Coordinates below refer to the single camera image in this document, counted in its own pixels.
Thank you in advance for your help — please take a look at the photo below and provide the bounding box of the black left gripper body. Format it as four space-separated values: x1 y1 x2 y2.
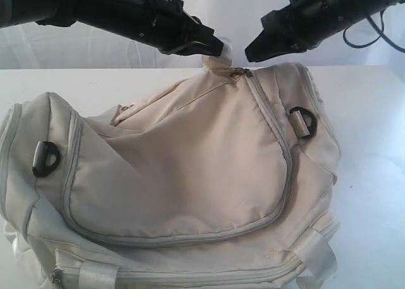
126 0 203 54

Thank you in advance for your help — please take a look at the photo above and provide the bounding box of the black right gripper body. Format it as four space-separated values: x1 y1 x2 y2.
261 0 348 52

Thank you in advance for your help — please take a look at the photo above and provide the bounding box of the cream fabric duffel bag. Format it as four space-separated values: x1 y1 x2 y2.
1 47 340 288

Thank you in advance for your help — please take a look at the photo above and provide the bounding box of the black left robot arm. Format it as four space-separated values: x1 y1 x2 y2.
1 0 223 56

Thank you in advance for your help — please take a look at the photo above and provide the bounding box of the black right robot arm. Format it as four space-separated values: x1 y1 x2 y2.
245 0 404 63

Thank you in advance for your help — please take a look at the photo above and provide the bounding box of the white backdrop curtain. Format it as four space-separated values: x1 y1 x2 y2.
1 0 404 71

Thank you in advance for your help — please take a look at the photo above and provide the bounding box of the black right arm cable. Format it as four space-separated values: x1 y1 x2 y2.
341 7 405 54

